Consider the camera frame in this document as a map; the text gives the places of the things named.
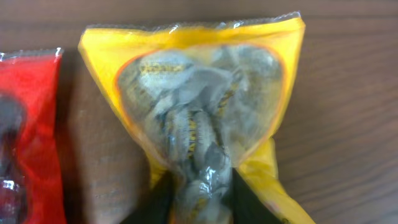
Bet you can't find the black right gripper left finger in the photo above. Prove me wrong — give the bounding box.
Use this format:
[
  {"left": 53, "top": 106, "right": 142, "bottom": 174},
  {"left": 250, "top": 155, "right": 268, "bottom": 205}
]
[{"left": 120, "top": 172, "right": 174, "bottom": 224}]

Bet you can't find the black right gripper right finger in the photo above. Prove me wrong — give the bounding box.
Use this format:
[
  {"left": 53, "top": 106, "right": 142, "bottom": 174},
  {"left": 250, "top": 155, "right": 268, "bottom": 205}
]
[{"left": 231, "top": 169, "right": 282, "bottom": 224}]

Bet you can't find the yellow Hacks candy bag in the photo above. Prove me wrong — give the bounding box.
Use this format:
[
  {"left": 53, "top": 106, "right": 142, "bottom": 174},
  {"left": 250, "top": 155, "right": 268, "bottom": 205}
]
[{"left": 78, "top": 11, "right": 312, "bottom": 223}]

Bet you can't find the red Hacks candy bag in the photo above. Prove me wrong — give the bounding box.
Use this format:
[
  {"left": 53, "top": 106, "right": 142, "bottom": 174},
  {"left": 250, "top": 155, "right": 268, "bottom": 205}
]
[{"left": 1, "top": 47, "right": 66, "bottom": 224}]

